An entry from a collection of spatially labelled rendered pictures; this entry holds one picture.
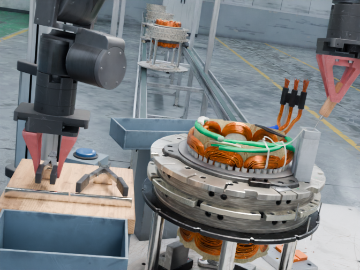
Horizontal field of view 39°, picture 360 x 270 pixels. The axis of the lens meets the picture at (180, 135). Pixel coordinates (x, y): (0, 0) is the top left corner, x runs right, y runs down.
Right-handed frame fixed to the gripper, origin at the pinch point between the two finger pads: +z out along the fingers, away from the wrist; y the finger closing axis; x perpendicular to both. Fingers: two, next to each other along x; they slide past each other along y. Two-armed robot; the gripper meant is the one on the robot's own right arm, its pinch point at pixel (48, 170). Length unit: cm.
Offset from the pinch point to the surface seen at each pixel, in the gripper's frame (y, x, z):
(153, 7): 65, 717, -18
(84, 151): 4.3, 25.2, 4.2
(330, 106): 43.1, 4.6, -14.4
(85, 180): 5.6, -1.9, 0.3
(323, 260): 66, 37, 29
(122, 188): 11.0, -3.3, 0.4
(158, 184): 17.5, 7.6, 3.0
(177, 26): 54, 306, -12
